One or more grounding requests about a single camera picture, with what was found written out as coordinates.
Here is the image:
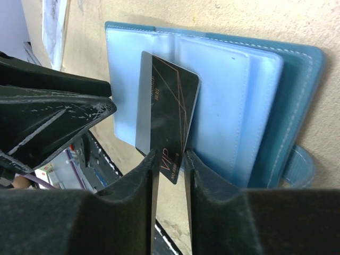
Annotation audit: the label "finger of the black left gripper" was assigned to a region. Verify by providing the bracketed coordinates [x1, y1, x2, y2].
[1, 86, 116, 174]
[1, 52, 112, 97]

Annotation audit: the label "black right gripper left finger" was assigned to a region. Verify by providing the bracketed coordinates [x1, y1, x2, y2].
[1, 150, 159, 254]

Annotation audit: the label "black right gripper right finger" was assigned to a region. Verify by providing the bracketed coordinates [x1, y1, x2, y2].
[184, 150, 339, 254]

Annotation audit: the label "blue leather card holder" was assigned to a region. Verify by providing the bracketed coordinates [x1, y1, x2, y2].
[105, 21, 326, 188]

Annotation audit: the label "white plastic card packet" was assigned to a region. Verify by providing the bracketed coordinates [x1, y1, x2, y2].
[41, 0, 70, 71]

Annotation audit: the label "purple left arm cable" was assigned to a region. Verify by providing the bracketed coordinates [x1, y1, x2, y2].
[22, 148, 83, 190]

